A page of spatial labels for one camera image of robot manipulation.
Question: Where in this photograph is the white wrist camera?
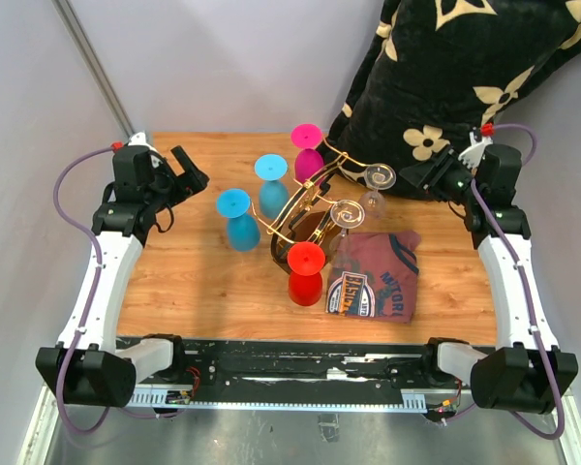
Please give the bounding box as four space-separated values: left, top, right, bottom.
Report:
110 132 163 168
458 123 495 171

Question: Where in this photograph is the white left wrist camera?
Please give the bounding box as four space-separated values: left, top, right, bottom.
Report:
110 132 163 168

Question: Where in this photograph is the red plastic wine glass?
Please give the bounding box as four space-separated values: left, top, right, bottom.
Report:
287 241 325 306

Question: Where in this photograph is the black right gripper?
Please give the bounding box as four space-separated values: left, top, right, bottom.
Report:
399 144 483 207

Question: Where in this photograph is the blue wine glass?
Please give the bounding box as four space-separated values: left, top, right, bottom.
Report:
216 188 260 252
255 153 289 220

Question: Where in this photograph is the gold wire wine glass rack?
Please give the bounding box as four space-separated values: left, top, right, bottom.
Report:
252 138 367 273

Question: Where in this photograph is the aluminium corner profile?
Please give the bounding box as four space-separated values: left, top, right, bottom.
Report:
51 0 135 136

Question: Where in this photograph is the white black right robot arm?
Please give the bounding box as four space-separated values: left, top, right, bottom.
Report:
400 144 578 415

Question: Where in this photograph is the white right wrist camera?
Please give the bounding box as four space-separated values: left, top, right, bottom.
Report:
458 123 495 171

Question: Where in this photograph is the magenta plastic wine glass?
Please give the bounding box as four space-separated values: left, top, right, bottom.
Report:
290 123 324 183

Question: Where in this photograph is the clear wine glass front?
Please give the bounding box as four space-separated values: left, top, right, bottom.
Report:
322 200 366 264

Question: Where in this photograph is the clear wine glass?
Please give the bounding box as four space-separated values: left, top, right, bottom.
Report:
359 164 396 218
322 200 366 264

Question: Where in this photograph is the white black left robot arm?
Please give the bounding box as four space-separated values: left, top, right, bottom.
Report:
35 141 209 408

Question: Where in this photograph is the blue wine glass front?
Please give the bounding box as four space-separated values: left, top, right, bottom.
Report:
216 188 260 252

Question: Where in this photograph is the maroon t-shirt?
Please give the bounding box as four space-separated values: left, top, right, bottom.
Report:
325 231 421 324

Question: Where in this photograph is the black floral blanket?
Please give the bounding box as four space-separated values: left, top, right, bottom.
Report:
319 0 581 182

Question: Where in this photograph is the blue wine glass rear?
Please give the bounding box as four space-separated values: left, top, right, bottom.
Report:
255 153 289 220

